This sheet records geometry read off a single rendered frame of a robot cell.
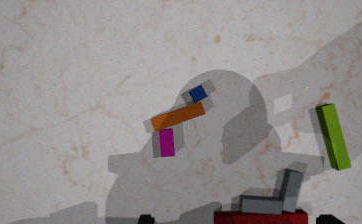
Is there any dark red rectangular bar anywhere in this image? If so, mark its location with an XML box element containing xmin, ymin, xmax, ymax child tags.
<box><xmin>214</xmin><ymin>209</ymin><xmax>308</xmax><ymax>224</ymax></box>

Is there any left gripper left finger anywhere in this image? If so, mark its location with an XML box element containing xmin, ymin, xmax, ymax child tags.
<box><xmin>137</xmin><ymin>214</ymin><xmax>155</xmax><ymax>224</ymax></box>

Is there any lime green rod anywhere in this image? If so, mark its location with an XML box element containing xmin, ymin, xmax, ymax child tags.
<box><xmin>315</xmin><ymin>104</ymin><xmax>351</xmax><ymax>171</ymax></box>

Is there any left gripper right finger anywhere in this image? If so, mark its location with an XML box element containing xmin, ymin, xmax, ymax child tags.
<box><xmin>316</xmin><ymin>214</ymin><xmax>345</xmax><ymax>224</ymax></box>

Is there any grey rectangular rod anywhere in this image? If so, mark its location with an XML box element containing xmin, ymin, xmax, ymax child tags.
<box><xmin>279</xmin><ymin>168</ymin><xmax>303</xmax><ymax>213</ymax></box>
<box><xmin>239</xmin><ymin>195</ymin><xmax>282</xmax><ymax>215</ymax></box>

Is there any magenta rectangular block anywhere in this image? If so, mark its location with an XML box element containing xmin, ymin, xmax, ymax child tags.
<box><xmin>159</xmin><ymin>128</ymin><xmax>175</xmax><ymax>157</ymax></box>

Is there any orange rod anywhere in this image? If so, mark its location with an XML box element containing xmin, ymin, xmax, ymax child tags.
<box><xmin>150</xmin><ymin>101</ymin><xmax>205</xmax><ymax>132</ymax></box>

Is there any small blue cube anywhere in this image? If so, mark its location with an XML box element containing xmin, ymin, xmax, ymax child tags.
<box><xmin>189</xmin><ymin>85</ymin><xmax>207</xmax><ymax>103</ymax></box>

